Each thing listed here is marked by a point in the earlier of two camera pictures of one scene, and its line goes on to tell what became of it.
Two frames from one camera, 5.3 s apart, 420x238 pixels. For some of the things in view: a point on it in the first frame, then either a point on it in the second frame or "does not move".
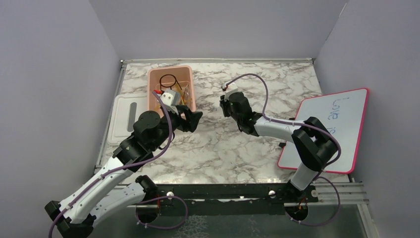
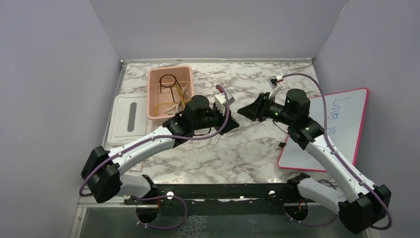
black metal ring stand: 170,86 does not move
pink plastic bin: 179,79 does not move
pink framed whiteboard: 344,114 does not move
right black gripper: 223,104 -> 258,108
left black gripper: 192,118 -> 231,124
